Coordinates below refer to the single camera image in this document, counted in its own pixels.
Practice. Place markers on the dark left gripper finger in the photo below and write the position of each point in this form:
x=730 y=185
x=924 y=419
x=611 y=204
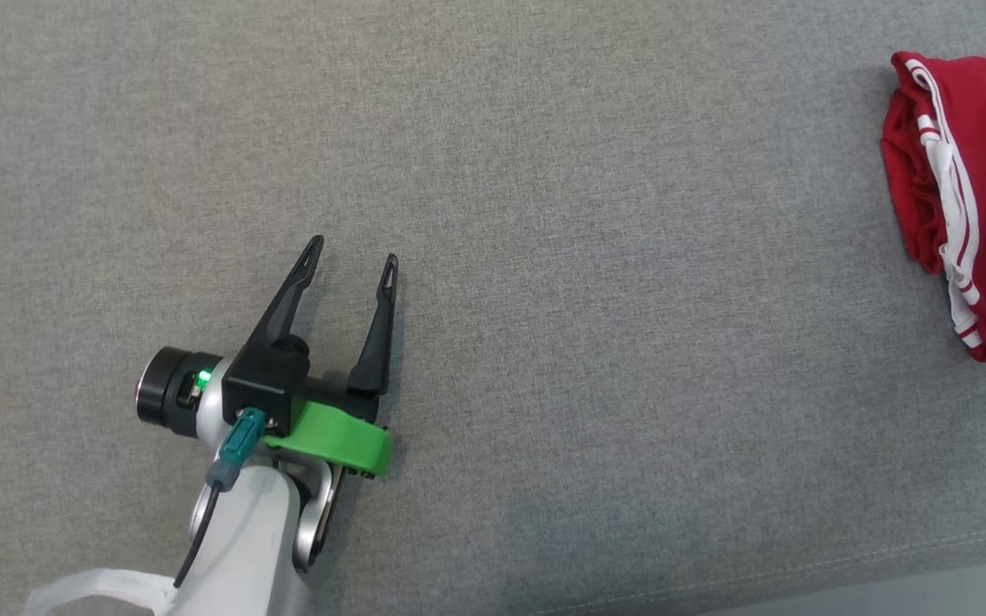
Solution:
x=377 y=351
x=283 y=312

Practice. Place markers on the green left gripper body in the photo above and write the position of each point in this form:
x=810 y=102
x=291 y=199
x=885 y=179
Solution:
x=339 y=441

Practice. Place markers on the grey fabric sofa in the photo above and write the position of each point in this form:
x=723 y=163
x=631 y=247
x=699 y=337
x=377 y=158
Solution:
x=587 y=257

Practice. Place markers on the white tape tag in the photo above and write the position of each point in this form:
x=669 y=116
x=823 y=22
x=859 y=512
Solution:
x=99 y=589

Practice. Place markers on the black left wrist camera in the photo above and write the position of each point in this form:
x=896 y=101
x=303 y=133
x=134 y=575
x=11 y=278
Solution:
x=266 y=385

